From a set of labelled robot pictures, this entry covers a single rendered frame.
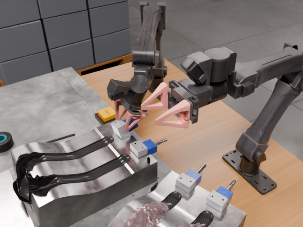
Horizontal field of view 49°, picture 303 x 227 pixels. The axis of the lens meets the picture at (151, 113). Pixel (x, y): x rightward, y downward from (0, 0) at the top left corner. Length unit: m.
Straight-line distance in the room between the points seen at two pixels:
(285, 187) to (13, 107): 1.12
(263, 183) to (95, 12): 2.22
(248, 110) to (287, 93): 1.85
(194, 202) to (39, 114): 0.78
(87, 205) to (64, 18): 2.08
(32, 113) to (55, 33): 1.50
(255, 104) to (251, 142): 1.91
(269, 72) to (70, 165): 0.63
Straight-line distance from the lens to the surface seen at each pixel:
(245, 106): 2.92
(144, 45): 1.06
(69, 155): 1.11
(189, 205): 0.99
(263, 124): 1.05
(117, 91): 1.02
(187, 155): 1.21
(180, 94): 0.74
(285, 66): 0.95
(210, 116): 1.40
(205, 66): 0.73
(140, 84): 0.98
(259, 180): 1.16
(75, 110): 1.44
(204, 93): 0.75
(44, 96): 1.57
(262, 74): 0.88
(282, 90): 1.04
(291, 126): 2.81
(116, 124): 1.13
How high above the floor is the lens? 1.64
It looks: 37 degrees down
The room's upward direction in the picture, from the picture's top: straight up
